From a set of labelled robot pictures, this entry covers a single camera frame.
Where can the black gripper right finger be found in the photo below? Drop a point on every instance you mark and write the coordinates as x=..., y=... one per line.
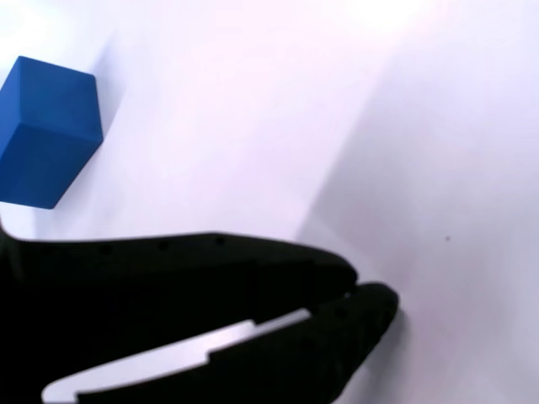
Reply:
x=303, y=362

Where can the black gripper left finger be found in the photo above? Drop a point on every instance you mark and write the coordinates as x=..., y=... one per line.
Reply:
x=160, y=286

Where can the blue cube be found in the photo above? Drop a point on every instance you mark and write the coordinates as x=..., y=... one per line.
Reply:
x=46, y=139

